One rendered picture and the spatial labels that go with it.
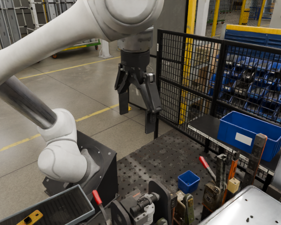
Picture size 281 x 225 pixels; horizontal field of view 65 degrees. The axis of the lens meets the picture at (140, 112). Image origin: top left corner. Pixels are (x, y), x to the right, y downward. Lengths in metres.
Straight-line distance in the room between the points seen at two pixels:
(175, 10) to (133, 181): 2.02
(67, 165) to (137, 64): 0.71
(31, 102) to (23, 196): 1.73
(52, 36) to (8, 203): 2.33
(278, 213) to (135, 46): 0.90
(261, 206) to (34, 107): 1.05
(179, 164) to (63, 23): 1.41
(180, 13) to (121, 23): 2.49
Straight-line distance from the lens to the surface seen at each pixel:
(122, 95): 0.68
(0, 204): 2.69
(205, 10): 5.02
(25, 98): 1.02
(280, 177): 1.21
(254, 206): 1.12
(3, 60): 0.65
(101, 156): 1.27
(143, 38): 0.54
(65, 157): 1.13
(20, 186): 2.78
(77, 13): 0.42
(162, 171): 1.61
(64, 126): 1.19
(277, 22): 7.39
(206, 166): 1.04
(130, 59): 0.56
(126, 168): 1.64
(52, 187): 1.47
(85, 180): 1.28
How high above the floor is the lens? 1.78
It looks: 28 degrees down
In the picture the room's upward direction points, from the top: straight up
